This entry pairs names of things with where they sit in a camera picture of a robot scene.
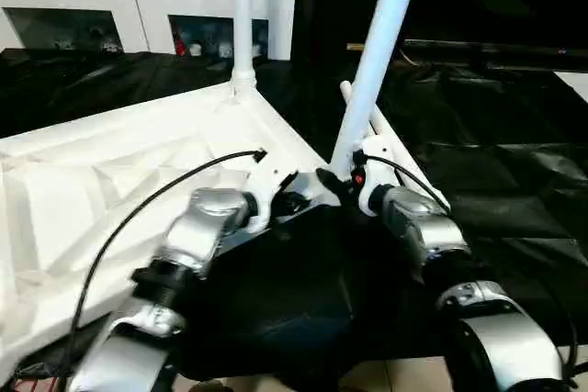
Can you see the white plastic table leg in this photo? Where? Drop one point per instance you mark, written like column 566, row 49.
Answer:
column 381, row 43
column 404, row 153
column 243, row 20
column 345, row 89

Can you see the white plastic table top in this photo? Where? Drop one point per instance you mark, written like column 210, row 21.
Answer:
column 115, row 158

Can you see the black mat cloth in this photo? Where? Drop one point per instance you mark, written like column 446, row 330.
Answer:
column 285, row 282

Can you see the small gold tag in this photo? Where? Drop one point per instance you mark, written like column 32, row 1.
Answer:
column 353, row 46

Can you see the white cup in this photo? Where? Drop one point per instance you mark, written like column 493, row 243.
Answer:
column 196, row 49
column 257, row 48
column 225, row 50

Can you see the red carton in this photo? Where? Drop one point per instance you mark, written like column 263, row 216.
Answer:
column 180, row 43

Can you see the white flat board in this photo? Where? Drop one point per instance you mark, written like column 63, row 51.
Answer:
column 574, row 84

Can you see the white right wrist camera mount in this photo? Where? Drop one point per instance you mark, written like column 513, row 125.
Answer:
column 379, row 167

